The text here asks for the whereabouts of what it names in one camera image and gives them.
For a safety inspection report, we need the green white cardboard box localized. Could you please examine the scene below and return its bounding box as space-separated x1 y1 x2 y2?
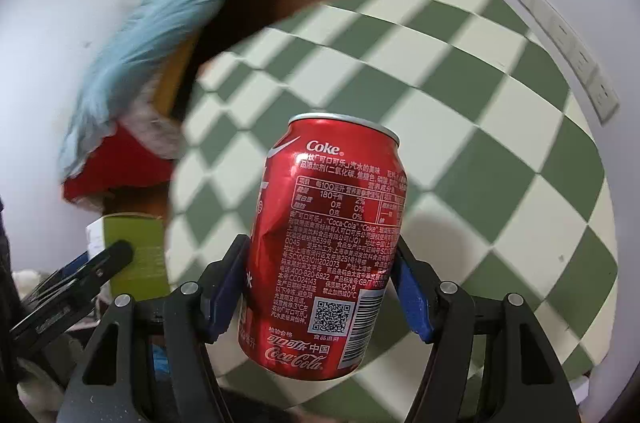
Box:
86 213 170 304

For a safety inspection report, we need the red Coke can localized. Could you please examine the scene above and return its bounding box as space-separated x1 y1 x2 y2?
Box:
239 112 408 381

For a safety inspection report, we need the red bed base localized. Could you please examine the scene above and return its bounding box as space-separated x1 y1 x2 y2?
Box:
62 123 174 202

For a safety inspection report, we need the green checkered table cover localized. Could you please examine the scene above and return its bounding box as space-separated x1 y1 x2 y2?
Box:
166 0 617 379

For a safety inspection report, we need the light blue duvet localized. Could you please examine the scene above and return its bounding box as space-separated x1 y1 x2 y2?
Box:
58 0 224 182

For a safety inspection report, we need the white wall socket strip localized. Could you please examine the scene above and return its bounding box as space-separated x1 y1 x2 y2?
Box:
518 0 620 124

